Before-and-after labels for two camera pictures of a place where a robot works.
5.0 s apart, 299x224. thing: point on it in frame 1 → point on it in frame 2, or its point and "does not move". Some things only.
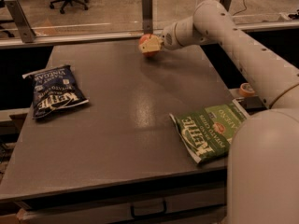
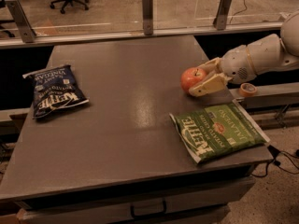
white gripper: [168, 36] → [235, 63]
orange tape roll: [246, 90] does not move
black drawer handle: [134, 216] does not move
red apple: [142, 40] → [190, 77]
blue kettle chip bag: [53, 89] does not move
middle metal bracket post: [148, 13] does not move
